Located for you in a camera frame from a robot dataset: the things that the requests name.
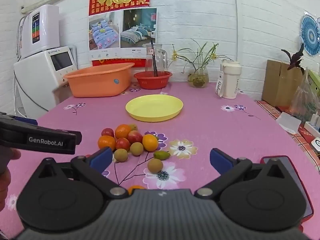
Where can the yellow flowering plant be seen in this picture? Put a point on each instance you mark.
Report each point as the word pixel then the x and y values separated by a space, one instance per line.
pixel 203 52

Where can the blue grey bedding poster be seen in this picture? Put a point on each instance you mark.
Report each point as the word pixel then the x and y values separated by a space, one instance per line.
pixel 138 32

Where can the clear plastic box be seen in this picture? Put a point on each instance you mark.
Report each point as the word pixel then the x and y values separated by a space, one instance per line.
pixel 288 122

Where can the orange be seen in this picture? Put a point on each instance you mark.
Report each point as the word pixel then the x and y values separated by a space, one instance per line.
pixel 122 130
pixel 106 143
pixel 136 188
pixel 150 143

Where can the round glass vase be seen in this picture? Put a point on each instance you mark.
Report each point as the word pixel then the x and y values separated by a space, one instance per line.
pixel 198 78

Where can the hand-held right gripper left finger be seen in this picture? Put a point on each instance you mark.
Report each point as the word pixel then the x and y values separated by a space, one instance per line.
pixel 102 158

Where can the clear plastic bag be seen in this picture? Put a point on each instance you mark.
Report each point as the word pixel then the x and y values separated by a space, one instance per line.
pixel 303 100

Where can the red tomato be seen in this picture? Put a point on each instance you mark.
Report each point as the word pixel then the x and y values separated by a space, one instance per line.
pixel 135 136

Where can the small white device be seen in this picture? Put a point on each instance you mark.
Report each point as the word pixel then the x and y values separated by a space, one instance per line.
pixel 315 145

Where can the white paper tag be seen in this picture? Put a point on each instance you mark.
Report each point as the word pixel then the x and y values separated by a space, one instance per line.
pixel 219 87

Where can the green box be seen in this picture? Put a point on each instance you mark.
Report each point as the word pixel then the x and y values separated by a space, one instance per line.
pixel 315 80

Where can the red plastic basket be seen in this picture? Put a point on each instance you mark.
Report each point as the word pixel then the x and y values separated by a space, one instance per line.
pixel 152 82

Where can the red gold wall calendar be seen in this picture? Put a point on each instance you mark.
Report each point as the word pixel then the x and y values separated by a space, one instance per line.
pixel 100 5

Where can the pink cartoon bedding poster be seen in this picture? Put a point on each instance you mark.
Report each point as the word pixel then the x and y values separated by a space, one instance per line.
pixel 103 35

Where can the orange plastic basin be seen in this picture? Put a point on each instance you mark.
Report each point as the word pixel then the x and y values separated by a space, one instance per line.
pixel 95 82

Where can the clear glass pitcher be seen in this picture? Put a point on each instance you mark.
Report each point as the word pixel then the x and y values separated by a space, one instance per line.
pixel 162 60

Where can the white power strip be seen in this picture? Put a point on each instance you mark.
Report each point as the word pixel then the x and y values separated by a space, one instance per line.
pixel 312 128

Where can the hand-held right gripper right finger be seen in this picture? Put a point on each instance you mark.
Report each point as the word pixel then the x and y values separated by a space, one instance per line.
pixel 219 160

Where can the brown cardboard box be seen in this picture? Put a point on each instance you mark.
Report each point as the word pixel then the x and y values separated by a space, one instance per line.
pixel 277 85

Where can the white water purifier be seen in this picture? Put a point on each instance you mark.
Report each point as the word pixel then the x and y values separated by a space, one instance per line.
pixel 48 30

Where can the person's left hand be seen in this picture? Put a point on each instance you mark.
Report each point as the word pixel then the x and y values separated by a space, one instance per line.
pixel 5 187

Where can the purple leaf plant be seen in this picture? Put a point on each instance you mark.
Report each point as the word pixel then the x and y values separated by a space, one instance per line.
pixel 297 57

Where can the white appliance with screen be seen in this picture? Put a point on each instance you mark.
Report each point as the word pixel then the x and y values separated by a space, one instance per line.
pixel 35 80

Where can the red cased smartphone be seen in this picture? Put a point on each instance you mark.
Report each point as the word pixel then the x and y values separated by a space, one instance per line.
pixel 297 180

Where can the blue round wall decoration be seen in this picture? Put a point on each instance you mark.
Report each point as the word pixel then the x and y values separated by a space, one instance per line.
pixel 310 36

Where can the white thermos jug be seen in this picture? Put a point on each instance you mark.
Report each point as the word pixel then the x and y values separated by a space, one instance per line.
pixel 231 80

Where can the pink floral tablecloth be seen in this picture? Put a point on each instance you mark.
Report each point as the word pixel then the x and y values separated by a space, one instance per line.
pixel 225 135

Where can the black stick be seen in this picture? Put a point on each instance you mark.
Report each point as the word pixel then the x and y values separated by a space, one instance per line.
pixel 154 62

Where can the small red apple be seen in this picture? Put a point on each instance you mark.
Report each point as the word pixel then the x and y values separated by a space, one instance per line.
pixel 107 132
pixel 122 145

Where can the small green mango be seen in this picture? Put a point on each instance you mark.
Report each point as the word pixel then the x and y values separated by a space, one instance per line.
pixel 162 155

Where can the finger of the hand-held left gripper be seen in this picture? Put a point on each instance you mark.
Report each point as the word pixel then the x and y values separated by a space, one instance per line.
pixel 78 138
pixel 25 121

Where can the yellow plastic plate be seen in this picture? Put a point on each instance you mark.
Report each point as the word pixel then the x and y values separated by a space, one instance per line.
pixel 153 107

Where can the red plaid cloth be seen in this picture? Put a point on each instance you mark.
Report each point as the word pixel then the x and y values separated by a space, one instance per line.
pixel 268 107

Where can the brown green kiwi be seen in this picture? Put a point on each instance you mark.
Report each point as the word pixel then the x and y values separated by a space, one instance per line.
pixel 155 165
pixel 136 149
pixel 121 155

